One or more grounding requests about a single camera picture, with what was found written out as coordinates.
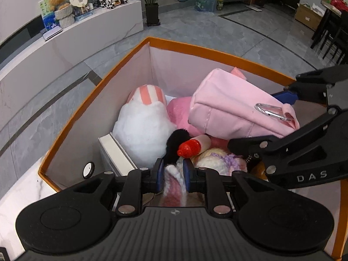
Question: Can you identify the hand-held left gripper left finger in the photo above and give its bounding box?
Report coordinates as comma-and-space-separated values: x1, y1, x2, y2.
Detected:
64, 158, 166, 215

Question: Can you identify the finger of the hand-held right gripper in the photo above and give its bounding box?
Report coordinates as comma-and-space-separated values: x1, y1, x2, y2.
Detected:
272, 65, 348, 105
228, 106, 348, 191

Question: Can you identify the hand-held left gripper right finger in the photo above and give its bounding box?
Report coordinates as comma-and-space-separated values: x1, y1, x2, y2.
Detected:
183, 158, 285, 215

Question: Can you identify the white crochet doll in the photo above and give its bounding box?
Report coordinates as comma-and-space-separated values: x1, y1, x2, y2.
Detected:
162, 147, 248, 207

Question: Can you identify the red-capped white tube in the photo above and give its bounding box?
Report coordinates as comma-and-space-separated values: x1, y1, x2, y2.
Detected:
177, 134, 212, 158

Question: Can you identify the white plush toy keychain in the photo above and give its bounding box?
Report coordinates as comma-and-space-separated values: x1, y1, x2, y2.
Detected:
112, 85, 194, 169

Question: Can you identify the grey box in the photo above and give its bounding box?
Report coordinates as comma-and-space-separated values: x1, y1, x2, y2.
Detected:
98, 133, 138, 186

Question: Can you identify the pink card holder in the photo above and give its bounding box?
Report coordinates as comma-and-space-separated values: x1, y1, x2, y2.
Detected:
166, 96, 197, 136

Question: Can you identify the pink fabric pouch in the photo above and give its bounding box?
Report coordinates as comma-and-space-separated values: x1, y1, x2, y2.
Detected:
187, 67, 301, 139

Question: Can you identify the orange storage box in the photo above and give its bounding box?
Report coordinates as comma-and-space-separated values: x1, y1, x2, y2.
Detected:
38, 37, 348, 260

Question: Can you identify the dark dining chair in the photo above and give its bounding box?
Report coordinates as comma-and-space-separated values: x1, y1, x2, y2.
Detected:
310, 19, 343, 59

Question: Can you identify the open cardboard box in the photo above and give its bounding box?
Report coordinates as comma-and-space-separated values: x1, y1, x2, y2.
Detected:
295, 3, 328, 31

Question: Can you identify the dark dining table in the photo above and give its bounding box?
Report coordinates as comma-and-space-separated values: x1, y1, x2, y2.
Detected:
322, 5, 348, 66

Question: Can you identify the red bag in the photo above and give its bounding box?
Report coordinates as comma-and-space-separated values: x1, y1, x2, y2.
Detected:
330, 0, 348, 13

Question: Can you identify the white counter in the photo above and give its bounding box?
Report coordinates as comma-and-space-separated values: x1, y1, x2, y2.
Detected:
0, 0, 144, 109

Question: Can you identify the potted plant in black pot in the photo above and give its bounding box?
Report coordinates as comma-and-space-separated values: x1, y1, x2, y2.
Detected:
126, 0, 177, 27

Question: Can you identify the white flat box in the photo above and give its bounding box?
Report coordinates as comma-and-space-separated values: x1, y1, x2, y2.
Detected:
41, 27, 63, 42

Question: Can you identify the checkered black white toy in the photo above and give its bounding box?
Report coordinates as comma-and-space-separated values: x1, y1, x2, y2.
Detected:
93, 0, 131, 9

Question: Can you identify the white knit pot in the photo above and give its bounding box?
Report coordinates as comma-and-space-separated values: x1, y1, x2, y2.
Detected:
54, 5, 75, 28

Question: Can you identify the blue picture box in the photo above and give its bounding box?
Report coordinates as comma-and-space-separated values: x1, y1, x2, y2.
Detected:
39, 0, 59, 32

